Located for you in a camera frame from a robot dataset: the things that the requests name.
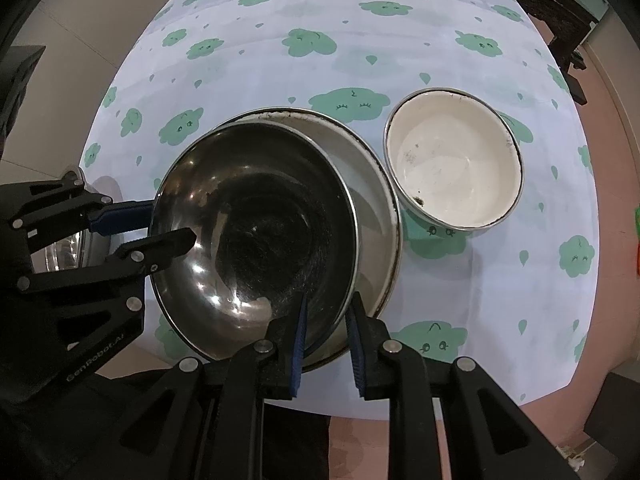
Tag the orange red object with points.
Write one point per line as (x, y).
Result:
(637, 230)

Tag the small white enamel bowl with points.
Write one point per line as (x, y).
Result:
(450, 160)

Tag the small steel bowl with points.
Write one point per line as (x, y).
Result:
(270, 230)

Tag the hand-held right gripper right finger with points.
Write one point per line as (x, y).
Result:
(356, 350)

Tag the large white enamel bowl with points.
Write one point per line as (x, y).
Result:
(370, 185)

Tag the large steel bowl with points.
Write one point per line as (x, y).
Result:
(62, 255)

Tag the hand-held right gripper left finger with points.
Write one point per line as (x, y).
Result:
(300, 340)

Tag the green cloud print tablecloth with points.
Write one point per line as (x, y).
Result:
(350, 45)

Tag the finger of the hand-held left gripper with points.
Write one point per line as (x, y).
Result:
(165, 242)
(120, 215)

